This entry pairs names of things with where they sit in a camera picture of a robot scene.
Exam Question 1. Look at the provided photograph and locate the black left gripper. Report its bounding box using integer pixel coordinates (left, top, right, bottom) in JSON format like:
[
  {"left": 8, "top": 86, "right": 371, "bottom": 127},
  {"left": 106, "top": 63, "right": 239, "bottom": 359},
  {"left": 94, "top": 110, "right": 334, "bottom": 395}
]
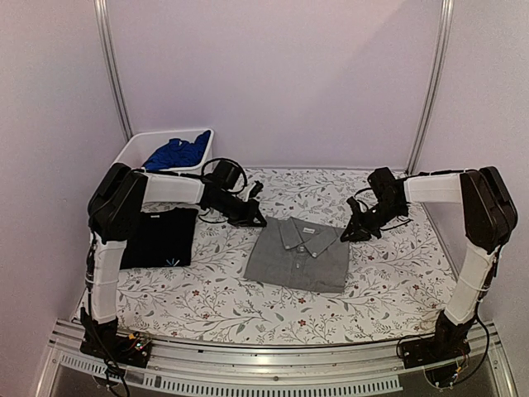
[{"left": 212, "top": 192, "right": 268, "bottom": 227}]

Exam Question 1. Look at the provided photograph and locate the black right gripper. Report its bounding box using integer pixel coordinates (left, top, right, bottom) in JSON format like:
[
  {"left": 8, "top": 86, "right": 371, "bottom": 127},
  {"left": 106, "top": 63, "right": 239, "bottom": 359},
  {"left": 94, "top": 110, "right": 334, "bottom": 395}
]
[{"left": 341, "top": 200, "right": 406, "bottom": 242}]

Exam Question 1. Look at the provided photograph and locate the grey garment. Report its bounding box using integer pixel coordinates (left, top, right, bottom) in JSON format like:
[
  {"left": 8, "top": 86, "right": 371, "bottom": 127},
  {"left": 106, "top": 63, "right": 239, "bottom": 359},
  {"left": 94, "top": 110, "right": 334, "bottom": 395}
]
[{"left": 244, "top": 217, "right": 349, "bottom": 294}]

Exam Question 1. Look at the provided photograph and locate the black t-shirt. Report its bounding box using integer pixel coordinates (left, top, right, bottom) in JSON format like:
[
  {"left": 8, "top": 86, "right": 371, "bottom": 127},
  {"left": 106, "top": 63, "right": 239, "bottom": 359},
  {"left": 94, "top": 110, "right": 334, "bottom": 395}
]
[{"left": 120, "top": 208, "right": 198, "bottom": 270}]

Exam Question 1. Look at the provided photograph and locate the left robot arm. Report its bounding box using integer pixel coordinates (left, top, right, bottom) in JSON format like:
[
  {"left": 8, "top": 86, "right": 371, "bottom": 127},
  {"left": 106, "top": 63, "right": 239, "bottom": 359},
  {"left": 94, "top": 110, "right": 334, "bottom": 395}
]
[{"left": 81, "top": 158, "right": 267, "bottom": 359}]

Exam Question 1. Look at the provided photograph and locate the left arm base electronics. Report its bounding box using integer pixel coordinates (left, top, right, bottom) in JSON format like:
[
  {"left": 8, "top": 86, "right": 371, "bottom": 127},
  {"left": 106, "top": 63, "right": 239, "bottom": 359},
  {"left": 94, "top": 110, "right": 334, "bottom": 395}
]
[{"left": 80, "top": 331, "right": 152, "bottom": 368}]

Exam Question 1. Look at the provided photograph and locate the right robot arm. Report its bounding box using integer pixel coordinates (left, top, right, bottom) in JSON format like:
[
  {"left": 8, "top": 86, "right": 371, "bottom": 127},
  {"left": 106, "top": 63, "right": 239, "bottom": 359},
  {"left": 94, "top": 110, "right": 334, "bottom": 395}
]
[{"left": 341, "top": 166, "right": 518, "bottom": 361}]

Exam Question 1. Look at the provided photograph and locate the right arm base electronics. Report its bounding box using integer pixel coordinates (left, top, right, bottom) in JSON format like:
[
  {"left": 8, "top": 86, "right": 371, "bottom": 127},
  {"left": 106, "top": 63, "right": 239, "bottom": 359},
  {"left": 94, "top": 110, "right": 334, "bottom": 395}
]
[{"left": 396, "top": 336, "right": 470, "bottom": 389}]

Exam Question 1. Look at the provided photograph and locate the white plastic laundry bin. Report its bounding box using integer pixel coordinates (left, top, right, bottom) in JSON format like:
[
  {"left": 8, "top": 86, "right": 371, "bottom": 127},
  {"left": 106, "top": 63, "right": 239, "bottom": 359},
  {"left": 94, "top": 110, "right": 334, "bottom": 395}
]
[{"left": 114, "top": 129, "right": 215, "bottom": 174}]

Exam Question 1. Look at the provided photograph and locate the floral tablecloth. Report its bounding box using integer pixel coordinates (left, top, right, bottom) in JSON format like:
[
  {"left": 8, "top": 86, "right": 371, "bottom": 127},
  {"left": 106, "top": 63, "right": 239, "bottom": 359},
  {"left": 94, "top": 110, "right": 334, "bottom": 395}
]
[{"left": 70, "top": 166, "right": 466, "bottom": 346}]

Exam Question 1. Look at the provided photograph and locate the blue garment in bin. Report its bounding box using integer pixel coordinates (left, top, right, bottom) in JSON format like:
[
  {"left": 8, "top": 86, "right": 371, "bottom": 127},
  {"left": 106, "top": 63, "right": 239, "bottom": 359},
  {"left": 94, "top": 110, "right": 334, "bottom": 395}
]
[{"left": 142, "top": 130, "right": 212, "bottom": 170}]

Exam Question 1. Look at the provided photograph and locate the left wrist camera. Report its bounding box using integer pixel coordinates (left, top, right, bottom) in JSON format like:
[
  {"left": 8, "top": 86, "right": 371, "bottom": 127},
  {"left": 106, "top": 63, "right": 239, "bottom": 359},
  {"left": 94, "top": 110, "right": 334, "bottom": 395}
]
[{"left": 212, "top": 158, "right": 245, "bottom": 192}]

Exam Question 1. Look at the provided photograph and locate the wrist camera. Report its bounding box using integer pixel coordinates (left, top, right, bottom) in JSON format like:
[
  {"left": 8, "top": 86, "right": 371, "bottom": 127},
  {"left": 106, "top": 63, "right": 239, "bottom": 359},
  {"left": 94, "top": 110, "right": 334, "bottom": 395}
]
[
  {"left": 212, "top": 158, "right": 245, "bottom": 192},
  {"left": 367, "top": 167, "right": 397, "bottom": 199}
]

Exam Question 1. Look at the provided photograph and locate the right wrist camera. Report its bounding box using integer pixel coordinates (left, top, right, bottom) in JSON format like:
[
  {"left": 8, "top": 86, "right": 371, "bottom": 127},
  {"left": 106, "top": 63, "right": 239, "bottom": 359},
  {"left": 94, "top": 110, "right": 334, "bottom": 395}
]
[{"left": 367, "top": 167, "right": 397, "bottom": 199}]

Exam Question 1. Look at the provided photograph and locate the aluminium front rail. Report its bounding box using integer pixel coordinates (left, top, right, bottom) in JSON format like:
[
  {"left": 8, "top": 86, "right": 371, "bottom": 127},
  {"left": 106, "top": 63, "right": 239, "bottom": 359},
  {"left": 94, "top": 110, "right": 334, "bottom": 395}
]
[{"left": 36, "top": 320, "right": 521, "bottom": 396}]

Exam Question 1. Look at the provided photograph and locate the left aluminium frame post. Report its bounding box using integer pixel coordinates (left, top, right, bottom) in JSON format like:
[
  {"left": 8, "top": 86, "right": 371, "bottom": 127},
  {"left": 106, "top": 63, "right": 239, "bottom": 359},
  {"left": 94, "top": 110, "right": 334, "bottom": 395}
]
[{"left": 93, "top": 0, "right": 133, "bottom": 142}]

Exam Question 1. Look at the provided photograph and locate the aluminium frame post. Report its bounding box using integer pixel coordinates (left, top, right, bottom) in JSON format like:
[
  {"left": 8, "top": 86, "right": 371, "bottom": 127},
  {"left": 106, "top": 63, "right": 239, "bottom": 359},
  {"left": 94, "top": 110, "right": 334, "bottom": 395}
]
[
  {"left": 405, "top": 0, "right": 455, "bottom": 175},
  {"left": 93, "top": 0, "right": 133, "bottom": 142}
]

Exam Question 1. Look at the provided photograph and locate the right aluminium frame post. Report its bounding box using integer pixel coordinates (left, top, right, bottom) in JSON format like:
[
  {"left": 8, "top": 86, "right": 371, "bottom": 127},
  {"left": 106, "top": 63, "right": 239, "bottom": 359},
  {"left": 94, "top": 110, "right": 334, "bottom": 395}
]
[{"left": 405, "top": 0, "right": 455, "bottom": 175}]

